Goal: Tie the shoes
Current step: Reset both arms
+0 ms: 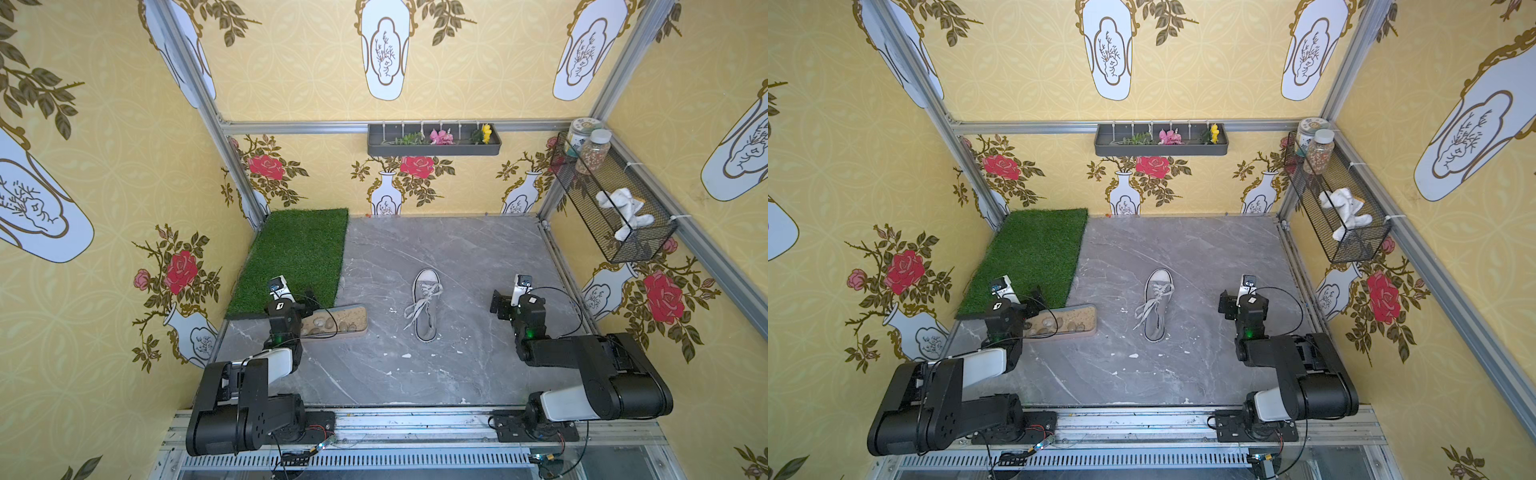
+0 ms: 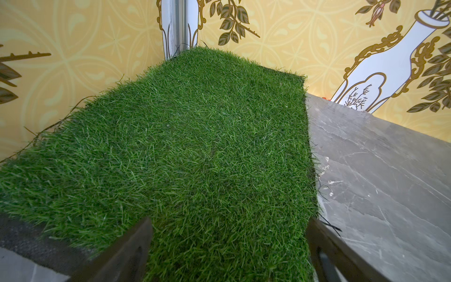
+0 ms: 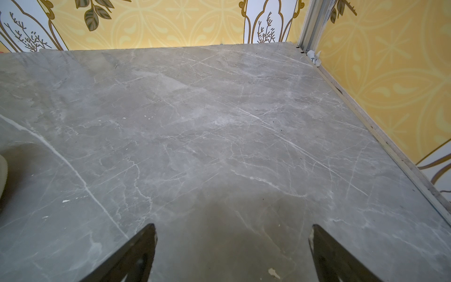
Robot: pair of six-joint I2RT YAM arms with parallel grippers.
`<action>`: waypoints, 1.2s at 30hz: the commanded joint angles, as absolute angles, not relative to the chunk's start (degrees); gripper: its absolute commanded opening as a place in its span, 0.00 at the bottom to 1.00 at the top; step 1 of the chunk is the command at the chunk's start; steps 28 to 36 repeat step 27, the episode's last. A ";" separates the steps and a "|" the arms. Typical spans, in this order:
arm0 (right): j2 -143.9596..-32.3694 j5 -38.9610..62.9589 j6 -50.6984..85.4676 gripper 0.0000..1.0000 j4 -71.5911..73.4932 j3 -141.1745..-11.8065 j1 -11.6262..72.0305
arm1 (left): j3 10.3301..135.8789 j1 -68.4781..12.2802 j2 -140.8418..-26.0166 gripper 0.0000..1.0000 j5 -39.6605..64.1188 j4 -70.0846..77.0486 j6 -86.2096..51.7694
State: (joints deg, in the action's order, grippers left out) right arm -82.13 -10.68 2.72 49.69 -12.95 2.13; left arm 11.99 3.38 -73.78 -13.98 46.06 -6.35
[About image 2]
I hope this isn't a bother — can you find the green artificial grass mat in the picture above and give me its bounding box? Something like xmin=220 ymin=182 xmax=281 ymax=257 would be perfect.
xmin=1 ymin=48 xmax=319 ymax=282

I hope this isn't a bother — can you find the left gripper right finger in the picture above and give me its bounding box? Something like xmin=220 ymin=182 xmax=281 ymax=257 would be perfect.
xmin=306 ymin=217 xmax=389 ymax=282

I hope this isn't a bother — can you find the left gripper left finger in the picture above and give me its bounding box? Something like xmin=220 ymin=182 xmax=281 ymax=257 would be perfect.
xmin=68 ymin=217 xmax=153 ymax=282

